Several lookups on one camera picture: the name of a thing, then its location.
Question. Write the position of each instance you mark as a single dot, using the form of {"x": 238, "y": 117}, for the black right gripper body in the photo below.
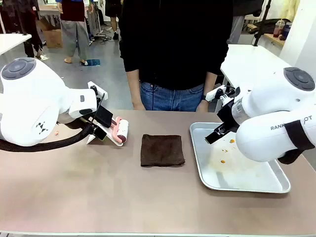
{"x": 228, "y": 116}

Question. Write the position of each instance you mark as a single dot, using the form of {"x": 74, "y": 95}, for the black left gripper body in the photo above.
{"x": 103, "y": 117}

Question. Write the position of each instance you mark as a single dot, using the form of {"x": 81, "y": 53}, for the pink lint roller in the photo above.
{"x": 122, "y": 129}

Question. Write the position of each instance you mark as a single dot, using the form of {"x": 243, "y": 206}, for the dark brown cloth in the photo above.
{"x": 161, "y": 150}

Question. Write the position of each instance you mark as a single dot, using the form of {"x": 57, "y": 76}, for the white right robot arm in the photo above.
{"x": 266, "y": 106}

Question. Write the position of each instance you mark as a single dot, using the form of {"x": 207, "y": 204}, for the person's left forearm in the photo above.
{"x": 210, "y": 80}

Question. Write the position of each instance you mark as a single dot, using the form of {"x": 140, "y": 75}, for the person's right forearm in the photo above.
{"x": 133, "y": 86}

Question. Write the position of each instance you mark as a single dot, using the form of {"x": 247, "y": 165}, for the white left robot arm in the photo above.
{"x": 29, "y": 103}

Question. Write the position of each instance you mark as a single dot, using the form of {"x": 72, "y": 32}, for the person's left hand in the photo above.
{"x": 203, "y": 106}

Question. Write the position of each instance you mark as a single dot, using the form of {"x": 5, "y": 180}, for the person's right hand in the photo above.
{"x": 138, "y": 106}

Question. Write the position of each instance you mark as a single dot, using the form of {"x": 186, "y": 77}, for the white folded roller stand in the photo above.
{"x": 90, "y": 140}

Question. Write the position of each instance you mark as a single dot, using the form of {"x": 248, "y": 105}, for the black wristwatch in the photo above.
{"x": 203, "y": 97}

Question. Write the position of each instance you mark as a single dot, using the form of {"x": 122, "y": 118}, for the silver metal tray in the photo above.
{"x": 234, "y": 177}

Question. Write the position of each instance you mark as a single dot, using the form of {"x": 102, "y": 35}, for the blue item on floor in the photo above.
{"x": 93, "y": 62}

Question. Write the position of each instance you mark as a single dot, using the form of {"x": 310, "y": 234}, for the large white table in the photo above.
{"x": 251, "y": 64}

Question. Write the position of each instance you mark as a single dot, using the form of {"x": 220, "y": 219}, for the person's blue jeans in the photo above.
{"x": 170, "y": 98}

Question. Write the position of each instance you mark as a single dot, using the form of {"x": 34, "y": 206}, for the bystander in dark jacket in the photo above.
{"x": 237, "y": 27}

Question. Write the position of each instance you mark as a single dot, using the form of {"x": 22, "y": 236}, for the wooden shelf board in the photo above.
{"x": 275, "y": 39}

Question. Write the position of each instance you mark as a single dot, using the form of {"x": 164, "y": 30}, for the person's black sweater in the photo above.
{"x": 172, "y": 44}

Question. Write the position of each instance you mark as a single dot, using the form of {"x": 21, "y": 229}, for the bystander in grey trousers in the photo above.
{"x": 74, "y": 29}

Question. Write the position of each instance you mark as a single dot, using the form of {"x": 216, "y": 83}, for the black stand pole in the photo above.
{"x": 260, "y": 27}

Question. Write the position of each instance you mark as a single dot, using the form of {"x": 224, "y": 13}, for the brown cardboard box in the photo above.
{"x": 53, "y": 37}

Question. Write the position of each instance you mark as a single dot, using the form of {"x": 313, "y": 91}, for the red drink cup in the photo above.
{"x": 278, "y": 29}

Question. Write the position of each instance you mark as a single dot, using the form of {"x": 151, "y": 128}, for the bystander in black shorts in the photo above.
{"x": 114, "y": 17}

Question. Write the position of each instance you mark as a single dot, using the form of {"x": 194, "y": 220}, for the blue drink cup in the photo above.
{"x": 286, "y": 30}

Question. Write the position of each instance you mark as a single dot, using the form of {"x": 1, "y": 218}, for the white partition panel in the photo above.
{"x": 301, "y": 37}

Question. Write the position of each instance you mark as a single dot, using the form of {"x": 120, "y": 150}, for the small white table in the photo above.
{"x": 12, "y": 40}

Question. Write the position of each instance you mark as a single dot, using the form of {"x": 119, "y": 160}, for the bystander in dark clothes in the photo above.
{"x": 27, "y": 22}

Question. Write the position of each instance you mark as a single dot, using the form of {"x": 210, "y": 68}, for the pale yellow garment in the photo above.
{"x": 291, "y": 8}

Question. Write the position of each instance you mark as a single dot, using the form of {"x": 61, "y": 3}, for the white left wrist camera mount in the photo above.
{"x": 101, "y": 96}

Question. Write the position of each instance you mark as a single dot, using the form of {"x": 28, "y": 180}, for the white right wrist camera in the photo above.
{"x": 211, "y": 95}

